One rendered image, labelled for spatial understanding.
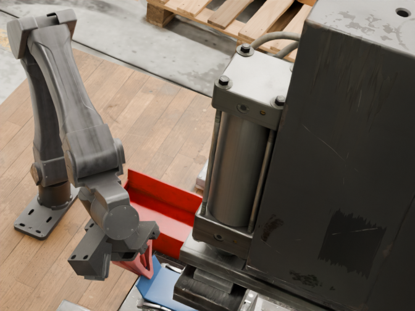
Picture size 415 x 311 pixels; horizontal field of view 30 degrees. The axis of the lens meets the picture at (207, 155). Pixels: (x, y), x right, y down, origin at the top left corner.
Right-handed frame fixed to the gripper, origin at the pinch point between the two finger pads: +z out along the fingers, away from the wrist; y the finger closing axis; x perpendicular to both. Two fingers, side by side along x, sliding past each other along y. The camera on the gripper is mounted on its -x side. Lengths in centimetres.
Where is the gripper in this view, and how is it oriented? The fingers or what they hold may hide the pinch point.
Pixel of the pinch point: (147, 273)
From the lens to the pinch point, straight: 133.2
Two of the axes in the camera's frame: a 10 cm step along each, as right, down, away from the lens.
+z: 3.9, 7.6, 5.1
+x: 3.8, -6.4, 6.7
